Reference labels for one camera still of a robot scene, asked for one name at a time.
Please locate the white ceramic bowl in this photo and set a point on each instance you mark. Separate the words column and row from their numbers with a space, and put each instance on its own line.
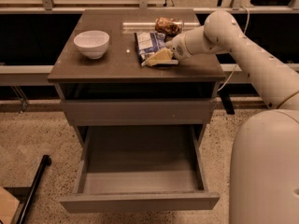
column 92, row 44

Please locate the grey drawer cabinet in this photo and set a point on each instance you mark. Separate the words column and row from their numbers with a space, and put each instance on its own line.
column 118, row 74

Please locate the open grey middle drawer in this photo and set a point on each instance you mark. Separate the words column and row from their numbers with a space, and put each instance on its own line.
column 140, row 168

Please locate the black metal bar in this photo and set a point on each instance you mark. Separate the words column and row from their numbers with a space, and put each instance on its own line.
column 45, row 161

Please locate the black table leg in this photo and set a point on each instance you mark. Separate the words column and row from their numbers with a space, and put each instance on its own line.
column 226, row 102

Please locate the closed grey top drawer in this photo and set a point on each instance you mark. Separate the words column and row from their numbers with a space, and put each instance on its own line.
column 137, row 112

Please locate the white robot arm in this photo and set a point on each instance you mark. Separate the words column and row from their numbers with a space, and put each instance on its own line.
column 264, row 169

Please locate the wooden board corner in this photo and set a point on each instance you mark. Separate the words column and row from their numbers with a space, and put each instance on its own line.
column 8, row 206

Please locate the blue chip bag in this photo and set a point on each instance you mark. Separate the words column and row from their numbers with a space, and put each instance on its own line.
column 148, row 43

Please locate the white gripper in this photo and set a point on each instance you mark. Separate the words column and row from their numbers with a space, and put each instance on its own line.
column 176, row 48

